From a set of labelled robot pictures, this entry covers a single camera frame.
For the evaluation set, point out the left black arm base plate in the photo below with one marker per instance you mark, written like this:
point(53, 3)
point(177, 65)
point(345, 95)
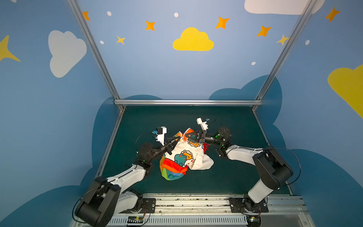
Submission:
point(147, 205)

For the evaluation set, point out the right small black connector box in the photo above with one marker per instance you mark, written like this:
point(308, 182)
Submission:
point(253, 221)

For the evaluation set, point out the right slanted aluminium post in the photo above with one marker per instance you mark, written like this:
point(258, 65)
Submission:
point(288, 46)

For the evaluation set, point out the right side table edge rail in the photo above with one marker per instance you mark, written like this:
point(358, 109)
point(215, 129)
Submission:
point(266, 116)

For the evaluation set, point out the left small circuit board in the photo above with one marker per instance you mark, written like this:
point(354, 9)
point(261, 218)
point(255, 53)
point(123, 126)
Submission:
point(135, 221)

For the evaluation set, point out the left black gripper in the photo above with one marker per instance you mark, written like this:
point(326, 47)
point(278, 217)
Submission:
point(168, 145)

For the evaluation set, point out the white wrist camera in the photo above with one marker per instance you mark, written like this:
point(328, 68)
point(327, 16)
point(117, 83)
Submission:
point(159, 133)
point(203, 123)

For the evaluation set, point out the slanted aluminium post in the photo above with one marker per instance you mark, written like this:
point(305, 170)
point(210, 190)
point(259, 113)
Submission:
point(288, 46)
point(82, 22)

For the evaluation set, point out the left side table edge rail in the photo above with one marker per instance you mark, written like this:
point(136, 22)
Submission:
point(109, 145)

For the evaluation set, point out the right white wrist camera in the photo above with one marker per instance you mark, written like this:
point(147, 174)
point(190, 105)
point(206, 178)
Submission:
point(203, 123)

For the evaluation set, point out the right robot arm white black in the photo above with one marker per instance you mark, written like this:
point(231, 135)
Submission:
point(272, 168)

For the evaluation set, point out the left slanted aluminium post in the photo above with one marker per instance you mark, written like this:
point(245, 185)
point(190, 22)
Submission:
point(82, 22)

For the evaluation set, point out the back horizontal aluminium rail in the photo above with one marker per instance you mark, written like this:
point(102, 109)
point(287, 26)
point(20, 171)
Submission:
point(140, 102)

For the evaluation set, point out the rainbow and white kids jacket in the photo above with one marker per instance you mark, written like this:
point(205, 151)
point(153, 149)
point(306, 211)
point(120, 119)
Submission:
point(187, 155)

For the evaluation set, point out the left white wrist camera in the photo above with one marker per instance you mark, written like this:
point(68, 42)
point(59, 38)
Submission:
point(159, 133)

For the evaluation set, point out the table edge rail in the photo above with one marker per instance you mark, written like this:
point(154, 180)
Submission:
point(266, 116)
point(109, 145)

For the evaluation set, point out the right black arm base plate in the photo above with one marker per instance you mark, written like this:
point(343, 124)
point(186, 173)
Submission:
point(246, 205)

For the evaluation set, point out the front aluminium rail frame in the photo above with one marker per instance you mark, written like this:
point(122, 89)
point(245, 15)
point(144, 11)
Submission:
point(213, 210)

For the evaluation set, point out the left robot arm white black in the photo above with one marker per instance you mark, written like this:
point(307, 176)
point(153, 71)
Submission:
point(109, 196)

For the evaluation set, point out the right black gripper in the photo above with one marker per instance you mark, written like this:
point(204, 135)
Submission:
point(202, 137)

